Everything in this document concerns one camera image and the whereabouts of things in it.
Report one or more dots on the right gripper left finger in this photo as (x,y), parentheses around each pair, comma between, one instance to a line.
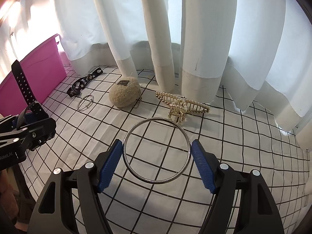
(54,210)

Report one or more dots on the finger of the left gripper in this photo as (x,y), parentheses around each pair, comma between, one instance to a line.
(38,133)
(8,127)

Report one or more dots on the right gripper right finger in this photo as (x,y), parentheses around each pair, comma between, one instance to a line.
(257,210)

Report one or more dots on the black sport watch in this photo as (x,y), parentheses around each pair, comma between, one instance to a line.
(34,111)

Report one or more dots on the large silver bangle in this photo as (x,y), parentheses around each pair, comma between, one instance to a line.
(164,181)

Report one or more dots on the left hand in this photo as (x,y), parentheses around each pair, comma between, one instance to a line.
(8,201)

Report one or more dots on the pink plastic tub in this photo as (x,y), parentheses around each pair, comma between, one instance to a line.
(44,70)

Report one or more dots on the small silver bangle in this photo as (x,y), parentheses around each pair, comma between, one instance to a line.
(85,102)

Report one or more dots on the white black grid cloth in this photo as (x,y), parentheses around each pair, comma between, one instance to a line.
(246,140)

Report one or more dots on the beige fluffy pouch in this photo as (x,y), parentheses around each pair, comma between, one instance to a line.
(125,92)

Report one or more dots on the gold pearl hair claw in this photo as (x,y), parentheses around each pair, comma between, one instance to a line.
(180,106)

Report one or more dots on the white curtain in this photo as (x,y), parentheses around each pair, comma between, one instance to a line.
(257,49)

